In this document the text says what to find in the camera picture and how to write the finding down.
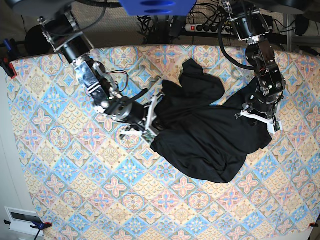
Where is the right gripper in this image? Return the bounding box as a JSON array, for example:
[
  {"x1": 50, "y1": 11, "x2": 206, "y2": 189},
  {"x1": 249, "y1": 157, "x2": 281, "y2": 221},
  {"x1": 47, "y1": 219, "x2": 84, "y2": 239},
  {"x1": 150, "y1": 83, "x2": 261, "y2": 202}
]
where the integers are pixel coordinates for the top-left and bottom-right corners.
[{"x1": 107, "y1": 92, "x2": 165, "y2": 144}]

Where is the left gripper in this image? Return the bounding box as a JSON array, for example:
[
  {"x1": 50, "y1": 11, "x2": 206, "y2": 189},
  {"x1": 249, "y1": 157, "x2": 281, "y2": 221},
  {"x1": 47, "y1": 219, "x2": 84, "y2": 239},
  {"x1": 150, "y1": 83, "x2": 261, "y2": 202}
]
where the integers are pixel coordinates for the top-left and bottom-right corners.
[{"x1": 234, "y1": 93, "x2": 283, "y2": 134}]

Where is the black t-shirt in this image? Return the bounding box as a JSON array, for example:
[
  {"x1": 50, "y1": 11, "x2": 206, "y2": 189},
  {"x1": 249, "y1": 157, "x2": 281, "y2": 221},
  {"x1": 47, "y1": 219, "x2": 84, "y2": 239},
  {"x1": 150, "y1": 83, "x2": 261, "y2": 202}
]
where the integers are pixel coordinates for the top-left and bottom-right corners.
[{"x1": 150, "y1": 59, "x2": 272, "y2": 183}]

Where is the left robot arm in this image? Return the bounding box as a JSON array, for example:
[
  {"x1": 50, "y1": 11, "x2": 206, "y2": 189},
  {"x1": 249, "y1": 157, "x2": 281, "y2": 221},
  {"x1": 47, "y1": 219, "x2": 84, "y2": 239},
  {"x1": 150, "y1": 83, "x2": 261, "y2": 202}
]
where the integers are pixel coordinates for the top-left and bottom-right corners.
[{"x1": 218, "y1": 0, "x2": 286, "y2": 134}]

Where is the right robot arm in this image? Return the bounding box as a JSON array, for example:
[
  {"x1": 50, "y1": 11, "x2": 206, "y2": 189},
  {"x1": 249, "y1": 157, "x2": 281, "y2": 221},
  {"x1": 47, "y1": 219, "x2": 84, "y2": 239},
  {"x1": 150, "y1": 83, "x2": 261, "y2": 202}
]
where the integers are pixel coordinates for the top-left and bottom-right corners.
[{"x1": 6, "y1": 0, "x2": 163, "y2": 144}]

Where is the patterned tablecloth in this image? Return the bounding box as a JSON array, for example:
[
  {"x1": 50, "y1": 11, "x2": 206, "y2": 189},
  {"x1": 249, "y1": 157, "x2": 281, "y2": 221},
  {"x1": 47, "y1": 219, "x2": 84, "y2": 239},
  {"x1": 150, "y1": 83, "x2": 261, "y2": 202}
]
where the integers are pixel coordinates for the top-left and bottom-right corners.
[{"x1": 6, "y1": 51, "x2": 320, "y2": 240}]

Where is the red clamp lower right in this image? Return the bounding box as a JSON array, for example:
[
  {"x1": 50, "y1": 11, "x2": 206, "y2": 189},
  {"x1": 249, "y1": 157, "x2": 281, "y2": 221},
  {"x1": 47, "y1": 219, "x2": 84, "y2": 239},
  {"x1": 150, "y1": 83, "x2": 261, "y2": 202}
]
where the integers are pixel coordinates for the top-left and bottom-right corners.
[{"x1": 309, "y1": 222, "x2": 316, "y2": 228}]

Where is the black round stool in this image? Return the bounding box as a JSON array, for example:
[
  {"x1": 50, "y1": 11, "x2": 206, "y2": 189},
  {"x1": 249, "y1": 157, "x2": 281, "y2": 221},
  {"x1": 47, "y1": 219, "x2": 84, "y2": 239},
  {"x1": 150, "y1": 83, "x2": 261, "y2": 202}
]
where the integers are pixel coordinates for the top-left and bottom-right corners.
[{"x1": 24, "y1": 25, "x2": 52, "y2": 56}]

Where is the blue clamp lower left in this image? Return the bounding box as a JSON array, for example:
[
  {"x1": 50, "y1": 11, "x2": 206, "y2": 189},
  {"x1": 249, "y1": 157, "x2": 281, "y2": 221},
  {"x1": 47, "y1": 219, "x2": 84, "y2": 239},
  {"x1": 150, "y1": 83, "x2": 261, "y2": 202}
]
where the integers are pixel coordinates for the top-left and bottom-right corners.
[{"x1": 3, "y1": 220, "x2": 53, "y2": 240}]

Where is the red black clamp upper left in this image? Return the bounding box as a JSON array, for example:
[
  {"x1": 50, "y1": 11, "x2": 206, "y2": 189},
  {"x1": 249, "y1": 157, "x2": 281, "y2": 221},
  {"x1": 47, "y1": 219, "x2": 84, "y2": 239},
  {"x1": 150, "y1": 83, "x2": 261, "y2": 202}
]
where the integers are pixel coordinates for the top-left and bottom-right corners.
[{"x1": 0, "y1": 38, "x2": 17, "y2": 79}]

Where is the white floor vent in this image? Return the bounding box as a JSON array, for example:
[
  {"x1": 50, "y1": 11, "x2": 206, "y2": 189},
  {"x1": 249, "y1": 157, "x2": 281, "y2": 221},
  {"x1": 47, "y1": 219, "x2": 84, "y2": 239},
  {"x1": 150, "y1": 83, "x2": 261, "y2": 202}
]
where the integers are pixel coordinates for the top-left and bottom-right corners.
[{"x1": 4, "y1": 206, "x2": 41, "y2": 236}]

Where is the white power strip red switch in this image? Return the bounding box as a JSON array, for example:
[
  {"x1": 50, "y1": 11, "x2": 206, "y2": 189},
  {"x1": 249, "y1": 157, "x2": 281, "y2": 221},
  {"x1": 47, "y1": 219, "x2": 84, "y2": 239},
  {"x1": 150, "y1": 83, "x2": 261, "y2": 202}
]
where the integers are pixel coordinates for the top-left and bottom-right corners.
[{"x1": 184, "y1": 23, "x2": 234, "y2": 35}]

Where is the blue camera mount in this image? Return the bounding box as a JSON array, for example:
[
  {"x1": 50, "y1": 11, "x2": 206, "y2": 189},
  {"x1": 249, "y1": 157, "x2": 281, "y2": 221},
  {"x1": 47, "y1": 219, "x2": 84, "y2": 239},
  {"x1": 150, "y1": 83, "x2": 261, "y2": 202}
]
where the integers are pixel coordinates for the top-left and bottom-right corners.
[{"x1": 119, "y1": 0, "x2": 196, "y2": 16}]

